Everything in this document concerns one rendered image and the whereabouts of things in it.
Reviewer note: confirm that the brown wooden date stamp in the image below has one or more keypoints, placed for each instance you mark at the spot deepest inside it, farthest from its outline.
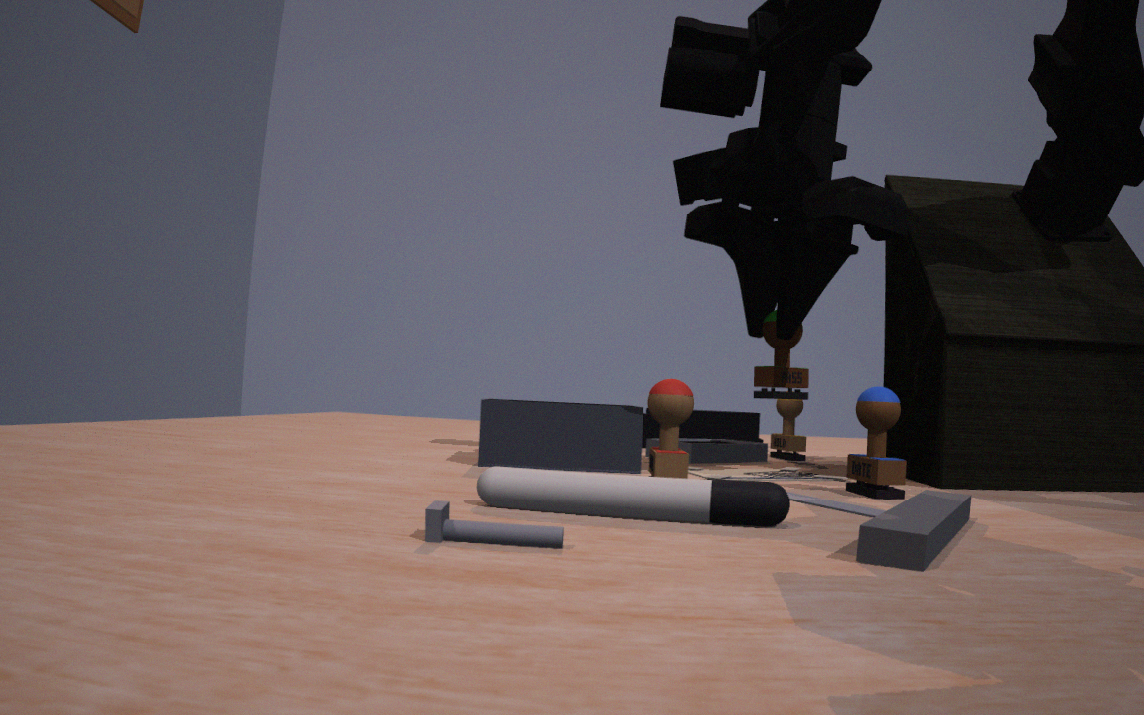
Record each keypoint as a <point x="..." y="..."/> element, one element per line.
<point x="877" y="409"/>

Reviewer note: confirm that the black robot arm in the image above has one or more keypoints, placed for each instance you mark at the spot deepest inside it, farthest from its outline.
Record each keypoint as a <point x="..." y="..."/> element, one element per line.
<point x="1088" y="75"/>

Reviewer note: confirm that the brown hand stamp with red-topped knob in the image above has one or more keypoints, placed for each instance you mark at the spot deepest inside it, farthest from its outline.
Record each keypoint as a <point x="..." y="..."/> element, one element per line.
<point x="670" y="403"/>

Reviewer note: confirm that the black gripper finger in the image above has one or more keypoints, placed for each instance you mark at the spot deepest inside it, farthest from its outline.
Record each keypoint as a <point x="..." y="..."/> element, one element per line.
<point x="758" y="269"/>
<point x="809" y="261"/>

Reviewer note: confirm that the brown wooden hand stamp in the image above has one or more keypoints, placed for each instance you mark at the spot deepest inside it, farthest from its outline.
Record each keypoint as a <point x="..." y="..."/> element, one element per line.
<point x="788" y="409"/>

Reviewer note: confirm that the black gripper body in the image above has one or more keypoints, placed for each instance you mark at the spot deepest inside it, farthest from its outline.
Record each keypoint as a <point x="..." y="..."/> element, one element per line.
<point x="816" y="203"/>

